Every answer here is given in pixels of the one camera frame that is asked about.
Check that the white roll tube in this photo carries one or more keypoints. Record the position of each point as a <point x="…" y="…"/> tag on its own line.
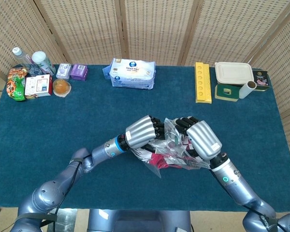
<point x="246" y="90"/>

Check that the white blue tissue pack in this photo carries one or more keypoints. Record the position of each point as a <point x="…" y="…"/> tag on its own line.
<point x="133" y="73"/>

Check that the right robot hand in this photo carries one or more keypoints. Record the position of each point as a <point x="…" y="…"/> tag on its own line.
<point x="204" y="140"/>

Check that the white red carton box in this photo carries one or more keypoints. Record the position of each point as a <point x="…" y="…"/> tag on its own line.
<point x="38" y="84"/>

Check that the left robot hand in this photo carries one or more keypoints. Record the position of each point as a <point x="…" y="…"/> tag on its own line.
<point x="141" y="133"/>

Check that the clear box with purple item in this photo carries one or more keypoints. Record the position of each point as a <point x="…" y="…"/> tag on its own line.
<point x="64" y="70"/>

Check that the dark snack box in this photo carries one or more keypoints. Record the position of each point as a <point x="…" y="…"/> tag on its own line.
<point x="262" y="78"/>

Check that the clear plastic zip bag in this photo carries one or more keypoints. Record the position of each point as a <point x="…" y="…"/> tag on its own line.
<point x="169" y="145"/>

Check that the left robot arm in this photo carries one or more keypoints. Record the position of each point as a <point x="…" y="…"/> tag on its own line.
<point x="50" y="193"/>

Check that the yellow tray with round holes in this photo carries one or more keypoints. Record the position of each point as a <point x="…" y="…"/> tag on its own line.
<point x="203" y="82"/>

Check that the clear water bottle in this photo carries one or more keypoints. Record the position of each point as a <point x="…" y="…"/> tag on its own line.
<point x="20" y="58"/>

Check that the orange jelly cup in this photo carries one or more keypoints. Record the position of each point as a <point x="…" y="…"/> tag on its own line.
<point x="61" y="87"/>

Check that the white green drink bottle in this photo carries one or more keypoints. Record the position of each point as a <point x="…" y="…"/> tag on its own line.
<point x="42" y="61"/>

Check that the red white patterned garment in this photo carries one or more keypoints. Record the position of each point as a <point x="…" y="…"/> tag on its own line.
<point x="159" y="162"/>

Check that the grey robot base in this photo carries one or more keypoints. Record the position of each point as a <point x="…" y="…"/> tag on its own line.
<point x="140" y="221"/>

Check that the beige lidded lunch box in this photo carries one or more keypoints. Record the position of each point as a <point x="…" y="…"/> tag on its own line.
<point x="233" y="72"/>

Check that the orange green snack bag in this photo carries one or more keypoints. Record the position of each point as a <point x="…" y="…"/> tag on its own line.
<point x="14" y="84"/>

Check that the blue carpet table cover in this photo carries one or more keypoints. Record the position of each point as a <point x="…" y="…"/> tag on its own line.
<point x="62" y="133"/>

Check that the grey metal floor plate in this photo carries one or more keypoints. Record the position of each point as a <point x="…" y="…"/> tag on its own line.
<point x="65" y="221"/>

